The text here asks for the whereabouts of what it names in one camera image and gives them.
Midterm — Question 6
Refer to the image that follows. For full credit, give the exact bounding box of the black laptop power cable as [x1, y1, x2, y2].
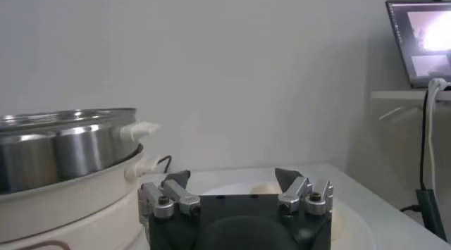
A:
[400, 90, 430, 213]

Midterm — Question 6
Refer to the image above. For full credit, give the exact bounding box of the open black laptop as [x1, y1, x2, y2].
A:
[385, 0, 451, 89]

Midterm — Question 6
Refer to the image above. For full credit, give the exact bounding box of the black cooker power cord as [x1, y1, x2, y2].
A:
[157, 155, 173, 174]

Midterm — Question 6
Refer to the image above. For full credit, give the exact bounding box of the black power brick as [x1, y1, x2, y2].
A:
[415, 188, 448, 242]

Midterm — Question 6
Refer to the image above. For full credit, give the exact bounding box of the cream electric cooker base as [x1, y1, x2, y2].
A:
[0, 144, 173, 250]

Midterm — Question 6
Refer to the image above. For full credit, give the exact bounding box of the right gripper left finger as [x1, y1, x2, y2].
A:
[137, 169, 202, 226]

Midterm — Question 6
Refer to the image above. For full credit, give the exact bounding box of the white round plate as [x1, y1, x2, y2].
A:
[200, 180, 375, 250]

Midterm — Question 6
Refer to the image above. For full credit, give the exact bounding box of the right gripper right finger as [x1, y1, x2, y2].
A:
[274, 166, 334, 217]

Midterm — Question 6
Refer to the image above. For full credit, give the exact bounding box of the white side table with laptop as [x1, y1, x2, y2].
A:
[371, 88, 451, 217]

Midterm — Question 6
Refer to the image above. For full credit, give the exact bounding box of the white laptop cable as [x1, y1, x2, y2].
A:
[426, 77, 450, 198]

